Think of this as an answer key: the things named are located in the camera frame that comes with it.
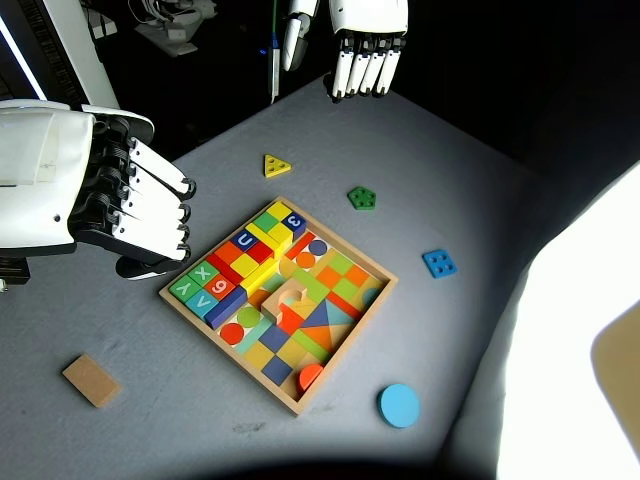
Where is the green pentagon peg block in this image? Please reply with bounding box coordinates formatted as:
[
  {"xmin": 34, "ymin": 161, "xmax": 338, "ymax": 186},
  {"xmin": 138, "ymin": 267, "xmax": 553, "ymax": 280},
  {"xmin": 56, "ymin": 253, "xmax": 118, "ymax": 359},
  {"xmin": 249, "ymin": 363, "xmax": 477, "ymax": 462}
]
[{"xmin": 346, "ymin": 186, "xmax": 379, "ymax": 212}]

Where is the grey table cloth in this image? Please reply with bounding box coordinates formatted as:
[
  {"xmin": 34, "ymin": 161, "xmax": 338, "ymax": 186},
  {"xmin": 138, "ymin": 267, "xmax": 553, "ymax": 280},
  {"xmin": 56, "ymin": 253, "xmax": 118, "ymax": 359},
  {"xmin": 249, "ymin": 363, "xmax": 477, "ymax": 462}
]
[{"xmin": 0, "ymin": 74, "xmax": 640, "ymax": 480}]

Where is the blue round disc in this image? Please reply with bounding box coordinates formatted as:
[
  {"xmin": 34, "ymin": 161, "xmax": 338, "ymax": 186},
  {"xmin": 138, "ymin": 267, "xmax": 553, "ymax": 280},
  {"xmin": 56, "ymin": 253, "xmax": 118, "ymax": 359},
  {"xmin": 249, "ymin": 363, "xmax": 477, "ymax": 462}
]
[{"xmin": 376, "ymin": 383, "xmax": 423, "ymax": 430}]

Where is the yellow triangle peg block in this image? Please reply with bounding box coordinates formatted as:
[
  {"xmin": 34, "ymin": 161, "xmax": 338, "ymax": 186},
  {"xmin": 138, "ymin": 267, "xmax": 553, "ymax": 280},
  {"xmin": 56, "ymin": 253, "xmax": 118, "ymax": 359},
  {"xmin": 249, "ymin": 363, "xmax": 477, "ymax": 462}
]
[{"xmin": 263, "ymin": 153, "xmax": 295, "ymax": 180}]

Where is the square wooden puzzle tray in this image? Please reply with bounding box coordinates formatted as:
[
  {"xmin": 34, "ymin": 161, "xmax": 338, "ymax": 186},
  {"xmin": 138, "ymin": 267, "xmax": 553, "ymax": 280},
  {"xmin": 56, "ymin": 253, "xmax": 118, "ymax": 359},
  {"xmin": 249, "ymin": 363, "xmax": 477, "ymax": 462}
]
[{"xmin": 158, "ymin": 195, "xmax": 400, "ymax": 417}]

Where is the black frame white stripe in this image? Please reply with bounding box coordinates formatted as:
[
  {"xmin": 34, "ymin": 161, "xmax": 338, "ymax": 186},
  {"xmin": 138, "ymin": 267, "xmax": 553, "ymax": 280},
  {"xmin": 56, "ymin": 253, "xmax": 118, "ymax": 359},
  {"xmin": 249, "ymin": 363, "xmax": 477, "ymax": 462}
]
[{"xmin": 0, "ymin": 0, "xmax": 122, "ymax": 110}]

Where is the blue square peg block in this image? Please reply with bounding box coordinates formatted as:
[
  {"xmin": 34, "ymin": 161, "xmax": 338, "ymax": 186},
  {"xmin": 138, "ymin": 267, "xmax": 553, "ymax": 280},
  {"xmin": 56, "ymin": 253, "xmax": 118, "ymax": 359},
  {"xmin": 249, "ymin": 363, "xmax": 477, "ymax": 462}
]
[{"xmin": 422, "ymin": 248, "xmax": 459, "ymax": 280}]

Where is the white background device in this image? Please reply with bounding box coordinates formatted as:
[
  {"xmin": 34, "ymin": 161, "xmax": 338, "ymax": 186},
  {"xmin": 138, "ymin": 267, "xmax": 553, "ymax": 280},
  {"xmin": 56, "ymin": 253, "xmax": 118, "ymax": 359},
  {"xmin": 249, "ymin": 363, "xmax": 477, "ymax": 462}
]
[{"xmin": 133, "ymin": 20, "xmax": 202, "ymax": 58}]

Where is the plain wooden rectangular block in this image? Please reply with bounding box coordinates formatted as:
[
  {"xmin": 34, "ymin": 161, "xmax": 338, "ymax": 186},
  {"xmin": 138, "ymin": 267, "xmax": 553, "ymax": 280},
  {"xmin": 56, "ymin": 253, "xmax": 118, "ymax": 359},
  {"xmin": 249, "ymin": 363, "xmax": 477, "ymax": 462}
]
[{"xmin": 61, "ymin": 353, "xmax": 124, "ymax": 409}]

